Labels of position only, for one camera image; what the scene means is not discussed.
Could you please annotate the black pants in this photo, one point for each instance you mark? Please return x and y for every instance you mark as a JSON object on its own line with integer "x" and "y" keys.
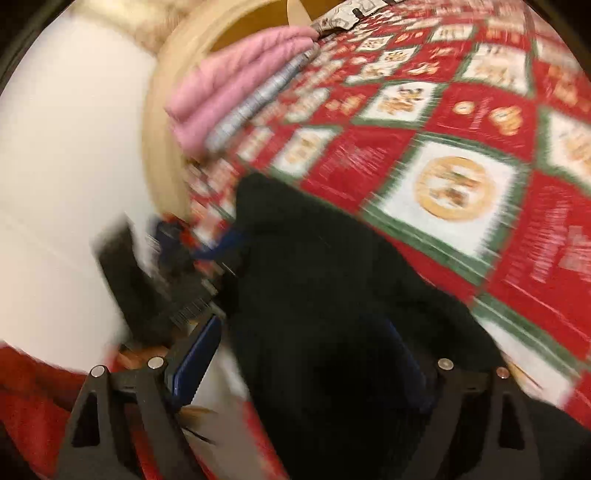
{"x": 323, "y": 300}

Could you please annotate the pink folded quilt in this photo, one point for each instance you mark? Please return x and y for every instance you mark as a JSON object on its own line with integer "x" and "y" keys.
{"x": 231, "y": 78}

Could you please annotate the beige curtain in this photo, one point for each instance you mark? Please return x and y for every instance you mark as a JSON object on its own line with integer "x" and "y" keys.
{"x": 138, "y": 18}

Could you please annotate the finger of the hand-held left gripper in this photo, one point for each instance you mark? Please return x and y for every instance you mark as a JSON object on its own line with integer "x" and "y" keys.
{"x": 221, "y": 247}

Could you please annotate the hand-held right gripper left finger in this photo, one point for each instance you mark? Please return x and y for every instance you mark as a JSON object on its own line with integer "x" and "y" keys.
{"x": 198, "y": 355}

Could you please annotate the red printed blanket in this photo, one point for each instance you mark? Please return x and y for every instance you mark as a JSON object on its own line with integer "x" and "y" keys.
{"x": 461, "y": 115}

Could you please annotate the grey printed pillow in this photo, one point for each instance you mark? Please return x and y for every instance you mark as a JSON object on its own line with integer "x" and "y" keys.
{"x": 339, "y": 18}

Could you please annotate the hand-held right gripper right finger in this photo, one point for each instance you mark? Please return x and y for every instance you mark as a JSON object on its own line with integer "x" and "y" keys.
{"x": 455, "y": 387}

